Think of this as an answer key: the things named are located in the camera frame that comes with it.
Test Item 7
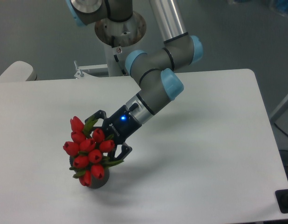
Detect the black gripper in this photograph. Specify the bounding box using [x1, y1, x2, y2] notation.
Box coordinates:
[84, 105, 142, 162]

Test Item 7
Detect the red tulip bouquet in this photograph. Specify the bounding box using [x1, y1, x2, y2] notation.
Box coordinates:
[62, 114, 125, 187]

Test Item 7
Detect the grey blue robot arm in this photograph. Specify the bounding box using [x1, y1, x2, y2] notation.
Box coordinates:
[67, 0, 203, 161]

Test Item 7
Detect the dark grey ribbed vase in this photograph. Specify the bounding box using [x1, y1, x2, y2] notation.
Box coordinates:
[69, 156, 110, 189]

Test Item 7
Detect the white chair armrest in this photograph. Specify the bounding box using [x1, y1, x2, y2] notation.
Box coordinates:
[0, 61, 38, 83]

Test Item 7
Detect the white furniture at right edge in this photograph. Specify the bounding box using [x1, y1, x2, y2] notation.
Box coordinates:
[269, 94, 288, 124]

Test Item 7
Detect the black device at table edge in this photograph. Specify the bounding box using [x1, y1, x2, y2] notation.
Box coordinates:
[275, 189, 288, 214]

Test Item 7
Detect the blue items top right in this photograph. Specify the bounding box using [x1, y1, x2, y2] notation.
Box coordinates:
[268, 0, 288, 17]

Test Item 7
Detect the white metal base frame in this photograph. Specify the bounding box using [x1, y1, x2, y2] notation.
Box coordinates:
[74, 61, 109, 79]

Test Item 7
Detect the black cable on pedestal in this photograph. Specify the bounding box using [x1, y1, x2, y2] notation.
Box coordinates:
[110, 35, 128, 76]

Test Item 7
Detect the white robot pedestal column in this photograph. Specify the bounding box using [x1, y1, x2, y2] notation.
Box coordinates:
[95, 11, 146, 77]

